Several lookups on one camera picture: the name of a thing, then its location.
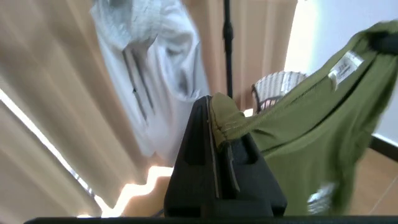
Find white laundry basket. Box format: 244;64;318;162
251;70;308;114

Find green garment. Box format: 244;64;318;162
208;20;398;217

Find black clothes rack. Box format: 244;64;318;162
222;0;234;99

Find beige curtain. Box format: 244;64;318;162
0;0;298;217

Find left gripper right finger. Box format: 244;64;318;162
217;133;287;218

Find pale grey shorts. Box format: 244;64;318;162
90;0;211;166

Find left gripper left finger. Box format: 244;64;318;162
164;95;220;218

